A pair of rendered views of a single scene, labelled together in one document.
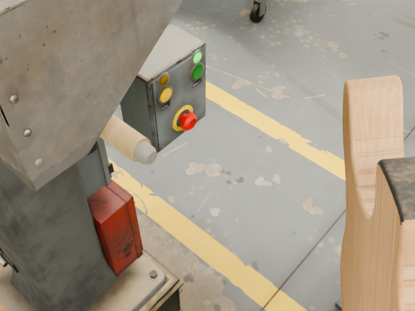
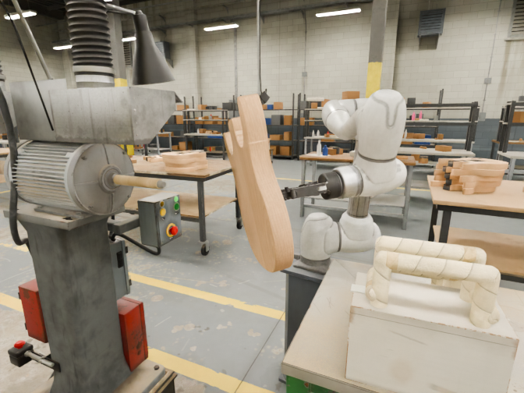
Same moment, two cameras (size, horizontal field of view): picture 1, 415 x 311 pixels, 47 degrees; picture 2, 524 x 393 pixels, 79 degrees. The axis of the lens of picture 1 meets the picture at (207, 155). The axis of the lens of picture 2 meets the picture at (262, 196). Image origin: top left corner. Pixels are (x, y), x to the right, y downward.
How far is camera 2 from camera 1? 0.69 m
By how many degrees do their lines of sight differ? 38
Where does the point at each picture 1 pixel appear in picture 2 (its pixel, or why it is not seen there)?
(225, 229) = (201, 356)
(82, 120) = (148, 129)
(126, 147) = (154, 181)
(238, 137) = (202, 308)
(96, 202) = (120, 307)
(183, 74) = (170, 205)
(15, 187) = (80, 270)
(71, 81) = (147, 115)
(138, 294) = (146, 380)
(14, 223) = (76, 296)
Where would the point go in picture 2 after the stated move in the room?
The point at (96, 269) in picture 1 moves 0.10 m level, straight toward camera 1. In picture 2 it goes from (118, 362) to (126, 375)
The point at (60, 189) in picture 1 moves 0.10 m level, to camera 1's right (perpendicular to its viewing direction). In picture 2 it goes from (103, 281) to (129, 277)
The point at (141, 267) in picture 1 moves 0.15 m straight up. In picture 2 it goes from (147, 366) to (145, 339)
